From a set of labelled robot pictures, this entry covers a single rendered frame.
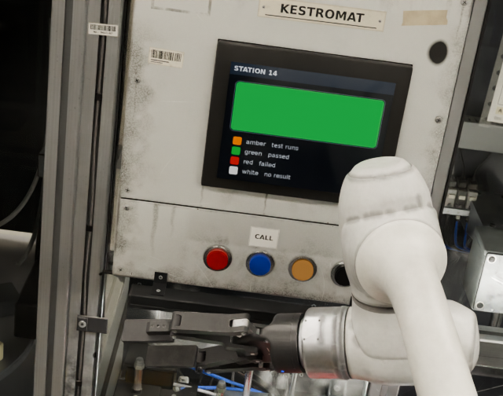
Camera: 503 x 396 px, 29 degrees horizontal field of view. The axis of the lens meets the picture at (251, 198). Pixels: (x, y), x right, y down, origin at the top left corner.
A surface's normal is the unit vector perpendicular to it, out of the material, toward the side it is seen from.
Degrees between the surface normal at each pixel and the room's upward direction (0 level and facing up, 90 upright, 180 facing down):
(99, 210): 90
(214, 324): 37
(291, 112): 90
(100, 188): 90
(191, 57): 90
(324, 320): 27
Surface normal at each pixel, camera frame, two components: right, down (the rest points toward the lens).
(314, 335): -0.26, -0.51
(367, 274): -0.65, 0.44
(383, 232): -0.26, -0.15
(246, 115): -0.02, 0.40
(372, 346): -0.45, 0.25
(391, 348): -0.27, 0.36
